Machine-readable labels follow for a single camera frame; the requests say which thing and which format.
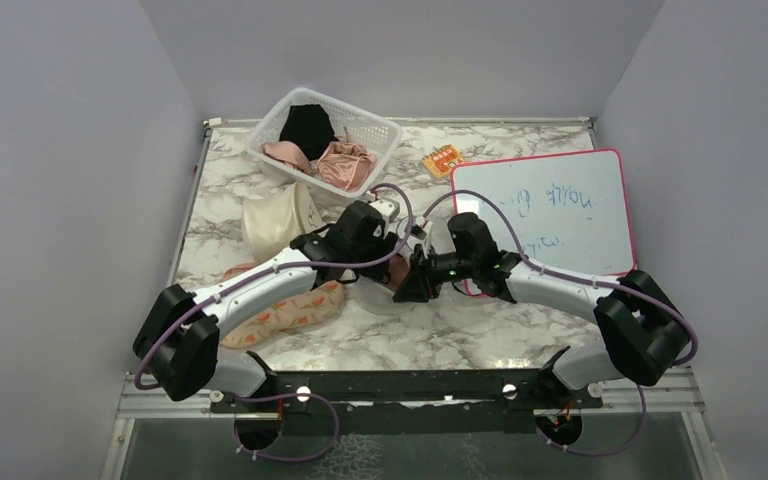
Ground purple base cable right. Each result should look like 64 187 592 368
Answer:
534 384 650 460

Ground pink framed whiteboard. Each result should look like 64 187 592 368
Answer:
450 149 637 275

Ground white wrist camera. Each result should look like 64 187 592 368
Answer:
369 198 401 229
409 220 433 254

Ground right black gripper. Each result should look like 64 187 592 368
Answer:
393 243 478 303

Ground floral orange laundry bag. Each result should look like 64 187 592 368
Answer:
220 281 347 350

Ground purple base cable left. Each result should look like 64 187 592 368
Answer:
232 392 342 465

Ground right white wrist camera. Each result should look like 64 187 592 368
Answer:
409 220 433 254

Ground dusty pink black-trimmed bra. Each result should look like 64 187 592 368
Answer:
386 255 410 291

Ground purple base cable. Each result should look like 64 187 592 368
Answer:
534 384 650 460
232 392 342 465

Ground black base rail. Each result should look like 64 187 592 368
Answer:
210 368 603 437

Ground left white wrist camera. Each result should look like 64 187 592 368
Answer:
369 198 401 229

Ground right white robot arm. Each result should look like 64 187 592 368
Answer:
393 212 692 407

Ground white plastic basket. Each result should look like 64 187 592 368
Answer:
245 87 402 207

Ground beige bra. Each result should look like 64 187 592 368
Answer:
261 141 312 175

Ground pink satin bra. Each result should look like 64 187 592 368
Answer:
316 141 378 192

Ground black garment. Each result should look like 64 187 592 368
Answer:
279 104 337 161

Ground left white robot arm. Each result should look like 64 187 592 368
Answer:
133 199 405 411

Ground cream cylindrical laundry bag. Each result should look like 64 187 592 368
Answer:
242 183 325 263

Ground orange card pack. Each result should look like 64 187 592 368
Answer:
422 144 466 179

